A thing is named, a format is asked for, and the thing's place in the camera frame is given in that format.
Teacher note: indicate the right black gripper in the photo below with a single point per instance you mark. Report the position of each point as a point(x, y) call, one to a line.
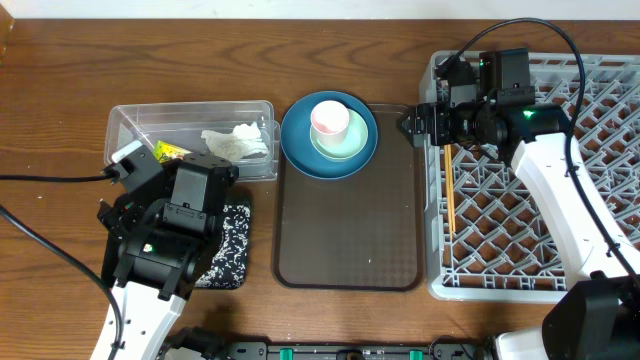
point(439, 113)

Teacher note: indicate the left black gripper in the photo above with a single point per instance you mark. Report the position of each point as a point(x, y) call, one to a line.
point(123, 217)

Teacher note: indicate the wooden chopstick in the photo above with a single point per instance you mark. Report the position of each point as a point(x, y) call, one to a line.
point(451, 200)
point(447, 175)

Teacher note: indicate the yellow snack wrapper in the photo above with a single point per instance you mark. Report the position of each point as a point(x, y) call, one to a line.
point(164, 151)

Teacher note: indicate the light green small plate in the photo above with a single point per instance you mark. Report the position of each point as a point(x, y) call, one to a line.
point(353, 143)

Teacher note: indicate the white tissue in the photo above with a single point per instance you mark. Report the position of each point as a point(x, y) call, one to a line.
point(242, 142)

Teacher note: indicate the pink plastic cup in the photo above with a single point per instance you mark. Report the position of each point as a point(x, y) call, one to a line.
point(330, 120)

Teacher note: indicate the white rice grains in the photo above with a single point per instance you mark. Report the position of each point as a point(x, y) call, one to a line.
point(229, 266)

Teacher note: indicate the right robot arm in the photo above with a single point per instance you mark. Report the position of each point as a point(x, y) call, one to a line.
point(598, 318)

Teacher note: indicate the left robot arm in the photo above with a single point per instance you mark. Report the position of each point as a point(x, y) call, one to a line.
point(163, 234)

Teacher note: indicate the clear plastic waste bin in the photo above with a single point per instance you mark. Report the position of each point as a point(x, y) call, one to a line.
point(182, 124)

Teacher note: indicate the grey plastic dishwasher rack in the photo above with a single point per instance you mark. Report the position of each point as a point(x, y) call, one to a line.
point(498, 247)

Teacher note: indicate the black plastic tray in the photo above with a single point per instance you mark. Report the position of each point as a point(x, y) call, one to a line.
point(120, 218)

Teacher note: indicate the dark blue round plate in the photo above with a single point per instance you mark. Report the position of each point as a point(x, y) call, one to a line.
point(296, 138)

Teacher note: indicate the brown plastic serving tray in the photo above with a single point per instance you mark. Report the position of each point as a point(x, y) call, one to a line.
point(364, 232)

